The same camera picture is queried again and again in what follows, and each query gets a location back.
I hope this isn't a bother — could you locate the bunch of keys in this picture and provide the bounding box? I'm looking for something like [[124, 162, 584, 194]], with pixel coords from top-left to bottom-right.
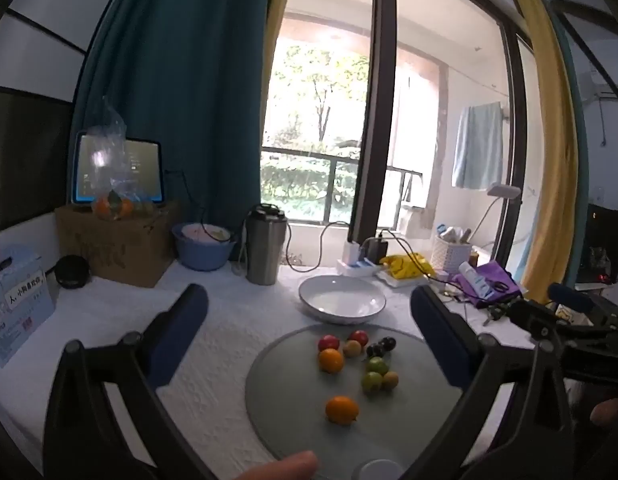
[[481, 305, 510, 326]]

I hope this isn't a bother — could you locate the white packet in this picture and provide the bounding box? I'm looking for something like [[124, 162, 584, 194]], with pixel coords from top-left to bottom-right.
[[381, 270, 432, 289]]

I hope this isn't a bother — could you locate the steel tumbler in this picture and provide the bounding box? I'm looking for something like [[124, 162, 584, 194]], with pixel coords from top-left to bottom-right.
[[245, 203, 288, 286]]

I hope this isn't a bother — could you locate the white plate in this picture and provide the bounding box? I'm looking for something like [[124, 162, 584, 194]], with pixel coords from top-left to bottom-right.
[[298, 275, 387, 325]]

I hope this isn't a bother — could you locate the white air conditioner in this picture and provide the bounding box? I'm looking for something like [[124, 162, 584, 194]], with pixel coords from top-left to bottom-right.
[[579, 67, 618, 103]]

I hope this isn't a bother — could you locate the white tube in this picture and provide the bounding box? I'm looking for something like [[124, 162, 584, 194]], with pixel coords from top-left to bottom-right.
[[458, 261, 492, 298]]

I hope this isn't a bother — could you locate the white power strip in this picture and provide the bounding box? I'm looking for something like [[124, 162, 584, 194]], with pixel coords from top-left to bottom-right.
[[337, 257, 384, 277]]

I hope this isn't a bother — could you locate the person's right hand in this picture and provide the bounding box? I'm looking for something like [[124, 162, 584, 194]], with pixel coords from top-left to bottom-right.
[[589, 396, 618, 426]]

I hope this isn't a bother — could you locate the dark wall panel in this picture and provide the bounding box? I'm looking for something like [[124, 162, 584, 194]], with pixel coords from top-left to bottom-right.
[[0, 85, 74, 236]]

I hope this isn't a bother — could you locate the round glass tray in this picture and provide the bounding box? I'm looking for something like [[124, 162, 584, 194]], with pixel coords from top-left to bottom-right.
[[245, 323, 470, 480]]

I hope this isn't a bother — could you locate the balcony railing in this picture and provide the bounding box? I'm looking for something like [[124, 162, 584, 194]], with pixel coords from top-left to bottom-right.
[[261, 146, 424, 226]]

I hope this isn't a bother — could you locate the yellow plastic bag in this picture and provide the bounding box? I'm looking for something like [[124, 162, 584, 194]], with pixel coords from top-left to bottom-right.
[[379, 252, 434, 281]]

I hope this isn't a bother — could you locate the clear plastic bag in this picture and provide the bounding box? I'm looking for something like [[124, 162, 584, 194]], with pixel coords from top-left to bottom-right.
[[86, 95, 162, 221]]

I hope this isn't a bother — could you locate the light blue towel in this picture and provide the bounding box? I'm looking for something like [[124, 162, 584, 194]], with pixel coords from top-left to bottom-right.
[[451, 101, 504, 190]]

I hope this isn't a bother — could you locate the tablet computer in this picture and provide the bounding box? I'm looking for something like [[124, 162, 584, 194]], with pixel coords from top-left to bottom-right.
[[71, 131, 164, 207]]

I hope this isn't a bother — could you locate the dark door frame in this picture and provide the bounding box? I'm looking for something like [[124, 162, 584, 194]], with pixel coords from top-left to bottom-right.
[[494, 10, 532, 271]]

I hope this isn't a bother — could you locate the person's left hand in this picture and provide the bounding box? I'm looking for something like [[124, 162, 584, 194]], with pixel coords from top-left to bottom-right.
[[224, 450, 320, 480]]

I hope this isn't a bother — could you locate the teal curtain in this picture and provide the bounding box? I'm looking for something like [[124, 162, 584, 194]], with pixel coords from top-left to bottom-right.
[[539, 0, 590, 241], [69, 0, 290, 261]]

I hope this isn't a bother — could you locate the purple cloth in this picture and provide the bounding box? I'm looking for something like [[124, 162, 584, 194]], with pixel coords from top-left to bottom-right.
[[449, 260, 522, 308]]

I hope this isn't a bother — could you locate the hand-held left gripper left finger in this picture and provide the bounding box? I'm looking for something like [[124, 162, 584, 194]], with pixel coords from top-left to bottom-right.
[[43, 283, 220, 480]]

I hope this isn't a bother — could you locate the orange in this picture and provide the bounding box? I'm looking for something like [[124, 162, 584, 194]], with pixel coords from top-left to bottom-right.
[[318, 348, 345, 374], [325, 395, 360, 426]]

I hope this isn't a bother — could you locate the dark window post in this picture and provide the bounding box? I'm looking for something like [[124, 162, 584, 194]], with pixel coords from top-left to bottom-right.
[[348, 0, 397, 256]]

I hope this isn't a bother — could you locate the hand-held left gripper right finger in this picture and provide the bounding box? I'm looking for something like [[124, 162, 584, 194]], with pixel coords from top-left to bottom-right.
[[410, 285, 577, 480]]

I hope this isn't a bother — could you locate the black cable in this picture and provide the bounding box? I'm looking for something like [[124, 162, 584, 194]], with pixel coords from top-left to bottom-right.
[[378, 228, 470, 306], [286, 220, 352, 273]]

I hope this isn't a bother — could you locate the blue and white carton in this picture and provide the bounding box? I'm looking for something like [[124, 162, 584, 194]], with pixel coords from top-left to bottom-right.
[[0, 245, 57, 368]]

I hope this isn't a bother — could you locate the blue bowl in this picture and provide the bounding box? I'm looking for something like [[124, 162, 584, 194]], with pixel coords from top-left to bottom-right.
[[171, 222, 238, 272]]

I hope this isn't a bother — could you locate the white basket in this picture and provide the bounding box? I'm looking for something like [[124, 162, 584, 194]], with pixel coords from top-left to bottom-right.
[[431, 234, 474, 273]]

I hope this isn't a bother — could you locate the white round cap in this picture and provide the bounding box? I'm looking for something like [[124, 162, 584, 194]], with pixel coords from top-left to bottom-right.
[[353, 459, 404, 480]]

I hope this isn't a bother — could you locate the yellow curtain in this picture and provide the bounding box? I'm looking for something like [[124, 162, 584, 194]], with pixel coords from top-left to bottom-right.
[[263, 0, 298, 126], [504, 0, 582, 301]]

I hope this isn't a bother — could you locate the black cabinet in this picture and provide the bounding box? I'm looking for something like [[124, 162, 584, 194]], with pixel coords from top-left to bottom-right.
[[574, 202, 618, 286]]

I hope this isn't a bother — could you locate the cardboard box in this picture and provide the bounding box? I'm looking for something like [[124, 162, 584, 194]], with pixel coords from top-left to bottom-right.
[[55, 200, 182, 288]]

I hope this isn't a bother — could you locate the white desk lamp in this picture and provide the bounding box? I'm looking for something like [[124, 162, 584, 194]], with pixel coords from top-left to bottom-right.
[[471, 182, 522, 248]]

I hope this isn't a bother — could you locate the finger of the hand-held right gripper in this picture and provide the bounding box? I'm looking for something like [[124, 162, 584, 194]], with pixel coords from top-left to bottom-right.
[[547, 282, 618, 318], [505, 299, 614, 346]]

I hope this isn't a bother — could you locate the black round object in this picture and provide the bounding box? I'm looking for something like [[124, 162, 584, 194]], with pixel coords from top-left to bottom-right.
[[55, 255, 91, 289]]

